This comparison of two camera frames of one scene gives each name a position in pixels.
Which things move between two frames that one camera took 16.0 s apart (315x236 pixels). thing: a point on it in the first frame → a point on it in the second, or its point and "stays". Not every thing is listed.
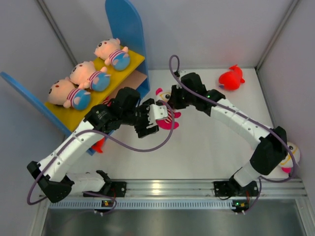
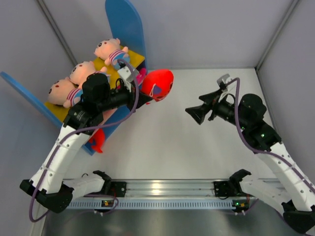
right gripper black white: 173,102 → 198,112
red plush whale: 231,80 → 156,83
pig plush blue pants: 110,49 stays
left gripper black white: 141,131 → 128,88
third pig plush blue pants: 63,91 stays
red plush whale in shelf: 98,146 stays
